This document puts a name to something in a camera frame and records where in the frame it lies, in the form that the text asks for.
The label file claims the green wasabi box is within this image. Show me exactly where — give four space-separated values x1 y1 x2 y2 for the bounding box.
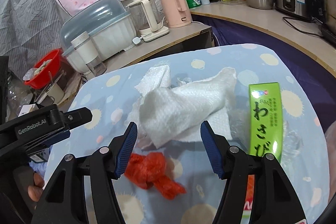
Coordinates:
248 83 283 160

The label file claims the red plastic bag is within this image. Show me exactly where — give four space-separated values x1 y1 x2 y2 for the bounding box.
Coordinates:
124 152 186 200

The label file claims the white paper towel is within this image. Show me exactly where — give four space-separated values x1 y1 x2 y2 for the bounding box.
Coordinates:
127 65 237 149

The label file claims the orange snack wrapper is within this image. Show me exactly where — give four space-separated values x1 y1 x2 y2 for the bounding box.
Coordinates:
244 175 255 212

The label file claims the left hand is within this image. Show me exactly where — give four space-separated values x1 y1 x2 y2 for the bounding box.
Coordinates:
27 172 45 202

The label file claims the beige mug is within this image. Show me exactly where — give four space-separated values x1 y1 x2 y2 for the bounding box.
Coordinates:
46 83 65 103

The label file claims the red plastic basin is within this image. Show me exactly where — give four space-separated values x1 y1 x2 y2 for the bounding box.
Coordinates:
23 48 63 90

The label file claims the white portable blender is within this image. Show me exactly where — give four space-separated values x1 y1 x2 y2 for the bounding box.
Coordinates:
71 31 106 77

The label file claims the white power plug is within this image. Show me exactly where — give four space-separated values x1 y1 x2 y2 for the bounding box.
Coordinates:
132 36 142 45

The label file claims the white dish rack box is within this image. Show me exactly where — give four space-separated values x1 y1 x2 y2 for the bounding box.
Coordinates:
60 0 136 74

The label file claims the white glass electric kettle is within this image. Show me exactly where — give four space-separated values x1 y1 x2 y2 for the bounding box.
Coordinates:
127 0 169 42

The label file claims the pink electric kettle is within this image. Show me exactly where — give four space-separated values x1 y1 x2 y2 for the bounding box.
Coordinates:
160 0 192 28

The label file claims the large steel steamer pot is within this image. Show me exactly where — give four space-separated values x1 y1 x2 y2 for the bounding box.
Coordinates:
323 0 336 34

